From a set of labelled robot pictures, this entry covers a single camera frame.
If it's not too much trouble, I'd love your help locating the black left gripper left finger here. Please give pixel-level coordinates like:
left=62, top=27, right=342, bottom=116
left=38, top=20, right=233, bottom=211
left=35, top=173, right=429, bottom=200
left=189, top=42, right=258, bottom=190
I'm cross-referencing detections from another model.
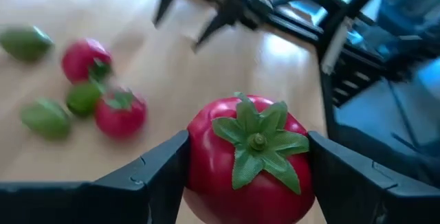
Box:
left=0, top=129, right=191, bottom=224

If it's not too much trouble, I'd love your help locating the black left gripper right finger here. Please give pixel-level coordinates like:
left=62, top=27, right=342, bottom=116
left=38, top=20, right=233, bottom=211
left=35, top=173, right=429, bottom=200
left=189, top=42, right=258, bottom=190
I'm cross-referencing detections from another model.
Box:
left=307, top=131, right=440, bottom=224

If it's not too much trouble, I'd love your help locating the green cabbage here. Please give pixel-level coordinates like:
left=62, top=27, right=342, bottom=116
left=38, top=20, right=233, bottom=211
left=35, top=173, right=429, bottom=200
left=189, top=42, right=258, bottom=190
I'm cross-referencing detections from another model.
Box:
left=19, top=98, right=72, bottom=140

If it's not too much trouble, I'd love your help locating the large red tomato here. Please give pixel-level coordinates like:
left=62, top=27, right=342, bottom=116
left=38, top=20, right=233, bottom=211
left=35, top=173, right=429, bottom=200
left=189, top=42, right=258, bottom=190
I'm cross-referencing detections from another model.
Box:
left=93, top=87, right=148, bottom=139

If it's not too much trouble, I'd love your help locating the red tomato with side stem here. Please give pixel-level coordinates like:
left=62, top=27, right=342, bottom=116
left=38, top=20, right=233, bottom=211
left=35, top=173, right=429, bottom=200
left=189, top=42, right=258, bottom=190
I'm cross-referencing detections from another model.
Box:
left=60, top=37, right=113, bottom=85

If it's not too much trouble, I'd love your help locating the green lime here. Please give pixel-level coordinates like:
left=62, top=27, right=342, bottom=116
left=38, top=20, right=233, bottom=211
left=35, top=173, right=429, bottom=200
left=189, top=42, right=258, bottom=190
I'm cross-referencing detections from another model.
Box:
left=65, top=80, right=105, bottom=117

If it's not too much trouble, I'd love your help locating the white tube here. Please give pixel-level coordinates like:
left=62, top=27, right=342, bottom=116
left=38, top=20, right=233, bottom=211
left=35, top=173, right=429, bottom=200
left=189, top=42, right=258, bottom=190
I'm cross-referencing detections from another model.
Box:
left=320, top=16, right=354, bottom=76

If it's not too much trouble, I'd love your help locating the green vegetable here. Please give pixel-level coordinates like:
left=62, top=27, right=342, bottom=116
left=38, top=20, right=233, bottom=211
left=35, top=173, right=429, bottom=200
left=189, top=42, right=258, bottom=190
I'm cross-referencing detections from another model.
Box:
left=0, top=25, right=55, bottom=63

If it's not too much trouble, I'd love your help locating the black metal table frame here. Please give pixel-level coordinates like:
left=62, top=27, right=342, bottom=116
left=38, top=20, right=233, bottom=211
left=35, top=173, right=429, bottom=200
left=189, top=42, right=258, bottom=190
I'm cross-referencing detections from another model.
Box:
left=261, top=0, right=440, bottom=190

